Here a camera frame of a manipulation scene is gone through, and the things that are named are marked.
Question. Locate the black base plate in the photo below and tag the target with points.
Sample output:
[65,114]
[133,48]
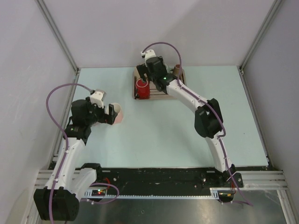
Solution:
[166,181]

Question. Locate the red ceramic mug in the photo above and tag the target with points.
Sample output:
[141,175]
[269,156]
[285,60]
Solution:
[142,89]

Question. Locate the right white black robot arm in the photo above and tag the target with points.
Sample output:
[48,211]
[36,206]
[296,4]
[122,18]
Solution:
[208,121]

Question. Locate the pink ceramic mug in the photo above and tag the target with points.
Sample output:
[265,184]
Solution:
[118,109]

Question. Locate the left aluminium frame post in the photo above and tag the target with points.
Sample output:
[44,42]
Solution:
[57,34]

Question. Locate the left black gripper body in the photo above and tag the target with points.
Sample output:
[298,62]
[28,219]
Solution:
[96,114]

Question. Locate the right aluminium frame post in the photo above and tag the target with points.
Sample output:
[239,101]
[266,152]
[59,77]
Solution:
[272,13]

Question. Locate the grey slotted cable duct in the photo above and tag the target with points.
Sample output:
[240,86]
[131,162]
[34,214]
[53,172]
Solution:
[213,194]

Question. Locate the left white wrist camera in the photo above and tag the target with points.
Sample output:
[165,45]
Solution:
[97,97]

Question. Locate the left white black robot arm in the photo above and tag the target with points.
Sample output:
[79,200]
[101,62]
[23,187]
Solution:
[59,199]

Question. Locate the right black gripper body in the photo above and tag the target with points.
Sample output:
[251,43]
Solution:
[143,67]

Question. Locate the aluminium frame post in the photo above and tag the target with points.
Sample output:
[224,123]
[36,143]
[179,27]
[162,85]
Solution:
[272,13]
[57,34]

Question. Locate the metal serving tray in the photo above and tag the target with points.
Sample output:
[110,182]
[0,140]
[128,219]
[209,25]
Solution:
[154,93]

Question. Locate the brown ceramic cup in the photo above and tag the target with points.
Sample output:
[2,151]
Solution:
[176,70]

